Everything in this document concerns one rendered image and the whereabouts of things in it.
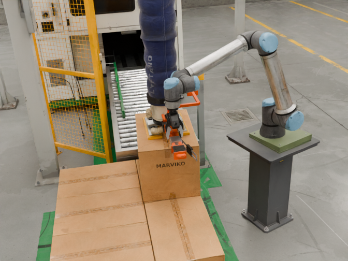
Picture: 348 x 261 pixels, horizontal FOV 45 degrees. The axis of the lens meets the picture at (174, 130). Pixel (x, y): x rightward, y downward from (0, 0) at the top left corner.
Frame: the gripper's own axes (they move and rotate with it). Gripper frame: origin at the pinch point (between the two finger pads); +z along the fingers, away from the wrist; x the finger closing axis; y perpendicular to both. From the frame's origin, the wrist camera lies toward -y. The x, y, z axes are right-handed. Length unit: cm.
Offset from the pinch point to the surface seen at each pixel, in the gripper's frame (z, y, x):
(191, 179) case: 38.1, 8.8, -10.6
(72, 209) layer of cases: 52, 13, 71
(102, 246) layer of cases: 52, -28, 51
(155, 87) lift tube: -21.1, 33.2, 6.5
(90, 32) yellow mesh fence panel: -34, 150, 49
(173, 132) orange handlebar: -1.8, 3.2, 0.5
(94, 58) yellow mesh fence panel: -11, 150, 49
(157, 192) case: 45.5, 9.8, 13.1
